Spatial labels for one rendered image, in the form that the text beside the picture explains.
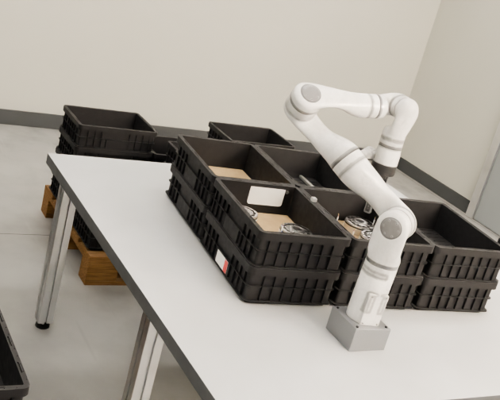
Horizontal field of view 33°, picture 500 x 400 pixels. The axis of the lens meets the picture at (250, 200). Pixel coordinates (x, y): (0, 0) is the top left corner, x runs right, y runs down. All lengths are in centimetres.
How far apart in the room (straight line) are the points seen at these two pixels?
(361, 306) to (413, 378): 23
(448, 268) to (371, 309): 46
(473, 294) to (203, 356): 106
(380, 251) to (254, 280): 37
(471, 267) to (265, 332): 78
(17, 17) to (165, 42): 101
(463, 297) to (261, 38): 375
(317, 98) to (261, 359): 71
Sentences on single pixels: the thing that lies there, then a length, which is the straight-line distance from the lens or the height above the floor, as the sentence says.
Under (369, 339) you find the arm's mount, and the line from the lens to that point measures 236.
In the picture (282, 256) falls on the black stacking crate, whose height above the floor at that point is 86.
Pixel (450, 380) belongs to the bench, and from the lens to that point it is 240.
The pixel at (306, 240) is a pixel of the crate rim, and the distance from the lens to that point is 238.
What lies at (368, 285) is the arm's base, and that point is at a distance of 231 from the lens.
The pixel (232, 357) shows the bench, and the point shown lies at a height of 70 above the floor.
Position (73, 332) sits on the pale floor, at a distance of 347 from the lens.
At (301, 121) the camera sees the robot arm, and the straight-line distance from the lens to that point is 235.
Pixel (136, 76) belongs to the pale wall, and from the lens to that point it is 590.
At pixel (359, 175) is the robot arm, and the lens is 228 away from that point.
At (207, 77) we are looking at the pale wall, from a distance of 610.
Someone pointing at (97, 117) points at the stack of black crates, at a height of 55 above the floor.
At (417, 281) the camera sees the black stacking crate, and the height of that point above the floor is 81.
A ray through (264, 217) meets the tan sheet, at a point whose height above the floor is 83.
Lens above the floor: 176
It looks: 19 degrees down
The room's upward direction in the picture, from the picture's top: 15 degrees clockwise
